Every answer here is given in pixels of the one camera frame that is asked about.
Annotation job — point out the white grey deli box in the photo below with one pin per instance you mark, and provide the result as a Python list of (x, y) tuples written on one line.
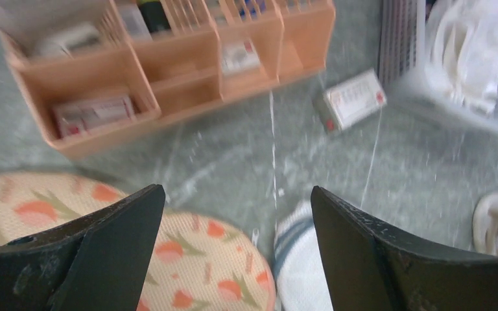
[(342, 106)]

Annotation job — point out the flat red white box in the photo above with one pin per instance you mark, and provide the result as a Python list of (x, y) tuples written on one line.
[(81, 117)]

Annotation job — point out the orange plastic file organizer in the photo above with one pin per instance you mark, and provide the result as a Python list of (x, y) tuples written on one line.
[(165, 55)]

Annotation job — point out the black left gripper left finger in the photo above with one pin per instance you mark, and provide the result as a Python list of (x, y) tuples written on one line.
[(96, 262)]

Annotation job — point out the white mesh laundry bag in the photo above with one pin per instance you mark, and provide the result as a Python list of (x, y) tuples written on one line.
[(297, 268)]

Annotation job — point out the floral peach bra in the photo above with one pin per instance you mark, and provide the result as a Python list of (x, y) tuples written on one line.
[(198, 263)]

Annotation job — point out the small white staples box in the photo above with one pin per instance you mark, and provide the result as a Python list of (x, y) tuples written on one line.
[(239, 57)]

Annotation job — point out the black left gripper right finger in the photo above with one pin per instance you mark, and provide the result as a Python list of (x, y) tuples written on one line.
[(370, 264)]

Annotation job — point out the white plastic basket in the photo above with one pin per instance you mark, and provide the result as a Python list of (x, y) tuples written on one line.
[(402, 71)]

